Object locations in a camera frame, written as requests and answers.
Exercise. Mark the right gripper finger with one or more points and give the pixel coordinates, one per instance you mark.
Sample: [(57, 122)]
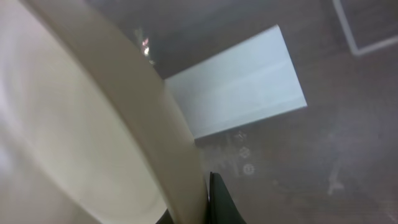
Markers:
[(222, 207)]

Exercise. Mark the cream bowl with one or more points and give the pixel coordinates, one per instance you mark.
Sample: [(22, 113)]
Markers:
[(89, 131)]

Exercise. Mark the clear plastic storage container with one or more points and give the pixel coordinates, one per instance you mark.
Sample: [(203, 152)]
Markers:
[(333, 161)]

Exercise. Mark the white label in container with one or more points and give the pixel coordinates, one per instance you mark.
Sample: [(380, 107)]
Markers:
[(245, 83)]

